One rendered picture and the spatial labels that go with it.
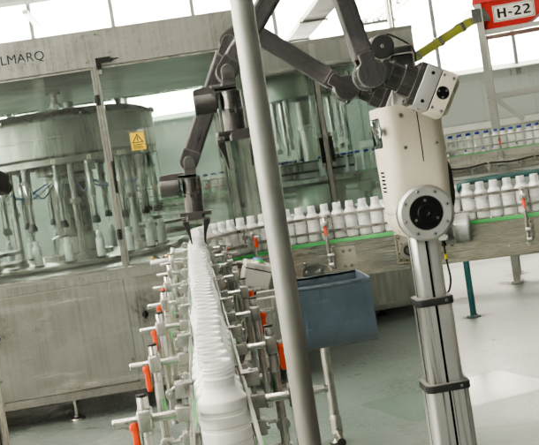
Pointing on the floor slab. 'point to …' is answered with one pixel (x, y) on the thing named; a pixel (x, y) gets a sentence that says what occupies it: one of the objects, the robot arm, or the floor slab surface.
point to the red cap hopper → (512, 13)
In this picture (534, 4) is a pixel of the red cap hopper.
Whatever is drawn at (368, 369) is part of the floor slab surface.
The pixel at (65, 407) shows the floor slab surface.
